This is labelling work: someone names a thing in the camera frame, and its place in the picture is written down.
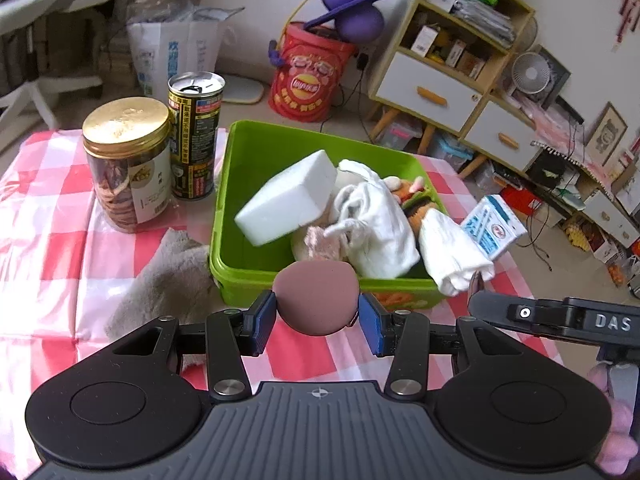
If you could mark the mauve makeup sponge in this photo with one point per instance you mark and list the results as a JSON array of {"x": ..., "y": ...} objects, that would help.
[{"x": 317, "y": 297}]

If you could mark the tall wooden shelf cabinet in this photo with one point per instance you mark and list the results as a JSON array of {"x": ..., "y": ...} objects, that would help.
[{"x": 425, "y": 80}]

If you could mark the gold lid cookie jar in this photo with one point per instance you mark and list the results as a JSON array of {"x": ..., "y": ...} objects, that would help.
[{"x": 125, "y": 170}]

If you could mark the stack of papers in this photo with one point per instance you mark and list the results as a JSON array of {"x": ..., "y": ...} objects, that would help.
[{"x": 485, "y": 20}]

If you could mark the burger plush toy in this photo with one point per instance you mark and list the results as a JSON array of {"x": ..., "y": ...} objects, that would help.
[{"x": 415, "y": 205}]

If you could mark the red cardboard box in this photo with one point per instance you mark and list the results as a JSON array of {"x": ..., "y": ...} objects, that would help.
[{"x": 522, "y": 200}]

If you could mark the brown small boxes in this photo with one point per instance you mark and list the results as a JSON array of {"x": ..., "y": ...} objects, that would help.
[{"x": 465, "y": 60}]

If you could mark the black yellow drink can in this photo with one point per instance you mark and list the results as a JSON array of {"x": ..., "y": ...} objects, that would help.
[{"x": 195, "y": 135}]

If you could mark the dark picture frame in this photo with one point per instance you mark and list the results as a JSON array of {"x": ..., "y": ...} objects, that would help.
[{"x": 562, "y": 80}]

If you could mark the wooden picture frame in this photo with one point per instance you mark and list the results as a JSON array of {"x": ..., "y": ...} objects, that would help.
[{"x": 607, "y": 132}]

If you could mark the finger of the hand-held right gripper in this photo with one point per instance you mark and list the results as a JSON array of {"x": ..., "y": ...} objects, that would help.
[{"x": 500, "y": 310}]

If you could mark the white shopping bag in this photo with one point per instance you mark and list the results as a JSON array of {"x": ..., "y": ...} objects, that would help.
[{"x": 165, "y": 50}]

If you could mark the red hanging ornament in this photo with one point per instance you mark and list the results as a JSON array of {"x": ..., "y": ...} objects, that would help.
[{"x": 627, "y": 5}]

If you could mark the blue white milk carton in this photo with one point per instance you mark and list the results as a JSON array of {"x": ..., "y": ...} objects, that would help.
[{"x": 492, "y": 227}]

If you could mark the purple jump ball toy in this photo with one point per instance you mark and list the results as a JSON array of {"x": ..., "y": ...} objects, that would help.
[{"x": 360, "y": 22}]

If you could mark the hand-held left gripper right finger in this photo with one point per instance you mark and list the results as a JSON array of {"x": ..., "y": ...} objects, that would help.
[{"x": 371, "y": 322}]

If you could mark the white rabbit plush toy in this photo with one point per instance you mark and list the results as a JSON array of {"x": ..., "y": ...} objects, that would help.
[{"x": 380, "y": 230}]

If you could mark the pink lid storage box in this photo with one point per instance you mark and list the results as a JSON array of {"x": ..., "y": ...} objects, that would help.
[{"x": 400, "y": 130}]

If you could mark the small white fan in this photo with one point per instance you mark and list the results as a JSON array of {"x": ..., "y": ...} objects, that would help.
[{"x": 530, "y": 75}]

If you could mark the clear storage box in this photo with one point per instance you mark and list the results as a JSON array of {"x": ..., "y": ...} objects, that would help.
[{"x": 486, "y": 177}]

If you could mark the white flat scale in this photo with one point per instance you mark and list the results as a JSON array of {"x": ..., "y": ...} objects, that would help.
[{"x": 242, "y": 90}]

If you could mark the yellow toy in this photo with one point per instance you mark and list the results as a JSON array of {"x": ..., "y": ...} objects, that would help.
[{"x": 442, "y": 47}]

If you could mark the pink checkered tablecloth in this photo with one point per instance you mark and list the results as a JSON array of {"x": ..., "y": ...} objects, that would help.
[{"x": 50, "y": 260}]

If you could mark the red printed bucket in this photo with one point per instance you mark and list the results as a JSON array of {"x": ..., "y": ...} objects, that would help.
[{"x": 305, "y": 80}]

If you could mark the grey fluffy cloth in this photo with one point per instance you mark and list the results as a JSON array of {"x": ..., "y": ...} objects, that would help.
[{"x": 165, "y": 280}]

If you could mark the green plastic box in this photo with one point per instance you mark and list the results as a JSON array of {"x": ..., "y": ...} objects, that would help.
[{"x": 250, "y": 145}]

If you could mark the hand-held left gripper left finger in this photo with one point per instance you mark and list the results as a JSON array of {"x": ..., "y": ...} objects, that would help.
[{"x": 264, "y": 320}]

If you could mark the white drawer unit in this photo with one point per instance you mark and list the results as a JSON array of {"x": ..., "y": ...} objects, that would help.
[{"x": 610, "y": 217}]

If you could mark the black box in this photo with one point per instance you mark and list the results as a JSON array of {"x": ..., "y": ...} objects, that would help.
[{"x": 550, "y": 170}]

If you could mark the white cloth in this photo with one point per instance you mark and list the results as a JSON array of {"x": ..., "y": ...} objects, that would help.
[{"x": 450, "y": 250}]

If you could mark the blue lid storage box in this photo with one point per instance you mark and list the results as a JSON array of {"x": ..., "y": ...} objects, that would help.
[{"x": 450, "y": 152}]

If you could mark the pale pink plush toy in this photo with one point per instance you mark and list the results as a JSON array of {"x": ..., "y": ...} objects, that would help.
[{"x": 320, "y": 240}]

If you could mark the black power adapter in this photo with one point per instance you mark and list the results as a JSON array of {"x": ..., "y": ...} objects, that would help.
[{"x": 362, "y": 61}]

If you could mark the person's right hand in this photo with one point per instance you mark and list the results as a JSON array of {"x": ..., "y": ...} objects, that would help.
[{"x": 625, "y": 435}]

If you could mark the small white box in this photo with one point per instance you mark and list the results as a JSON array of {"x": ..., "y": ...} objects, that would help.
[{"x": 426, "y": 40}]

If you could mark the white office chair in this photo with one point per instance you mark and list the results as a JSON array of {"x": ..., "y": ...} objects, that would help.
[{"x": 30, "y": 95}]

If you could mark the pink lace cloth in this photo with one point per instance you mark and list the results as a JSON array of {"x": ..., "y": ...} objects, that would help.
[{"x": 555, "y": 125}]

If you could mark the white foam block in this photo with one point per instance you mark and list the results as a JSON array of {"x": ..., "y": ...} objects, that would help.
[{"x": 285, "y": 200}]

